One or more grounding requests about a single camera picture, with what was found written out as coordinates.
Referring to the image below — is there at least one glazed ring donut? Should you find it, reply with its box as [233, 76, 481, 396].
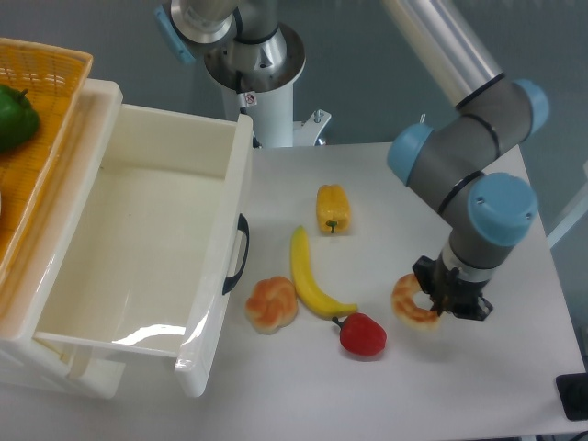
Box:
[390, 274, 440, 331]

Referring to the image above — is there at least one yellow banana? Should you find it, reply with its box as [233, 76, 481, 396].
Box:
[289, 226, 358, 320]

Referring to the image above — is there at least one orange plastic basket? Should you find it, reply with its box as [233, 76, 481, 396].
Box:
[1, 38, 93, 279]

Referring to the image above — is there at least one round twisted bread bun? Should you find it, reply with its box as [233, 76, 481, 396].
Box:
[244, 276, 299, 334]

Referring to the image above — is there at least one white plastic drawer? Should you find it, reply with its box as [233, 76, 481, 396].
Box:
[36, 105, 253, 397]

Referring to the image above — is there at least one black drawer handle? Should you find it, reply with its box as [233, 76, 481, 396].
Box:
[222, 213, 250, 295]

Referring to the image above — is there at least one black device at table edge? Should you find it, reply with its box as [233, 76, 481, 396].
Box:
[556, 373, 588, 421]

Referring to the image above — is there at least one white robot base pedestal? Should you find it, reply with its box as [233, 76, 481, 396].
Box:
[204, 23, 332, 148]

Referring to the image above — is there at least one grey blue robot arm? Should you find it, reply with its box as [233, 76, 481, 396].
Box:
[154, 1, 549, 322]

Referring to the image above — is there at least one red bell pepper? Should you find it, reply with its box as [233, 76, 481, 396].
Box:
[332, 312, 387, 357]

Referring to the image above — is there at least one white drawer cabinet frame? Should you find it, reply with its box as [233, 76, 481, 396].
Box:
[1, 79, 124, 399]

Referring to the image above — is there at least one green bell pepper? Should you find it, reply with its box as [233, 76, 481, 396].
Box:
[1, 85, 40, 153]

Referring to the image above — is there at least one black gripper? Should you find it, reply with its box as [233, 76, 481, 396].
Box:
[413, 255, 493, 321]

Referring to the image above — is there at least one yellow bell pepper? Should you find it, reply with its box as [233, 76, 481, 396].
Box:
[316, 184, 351, 234]

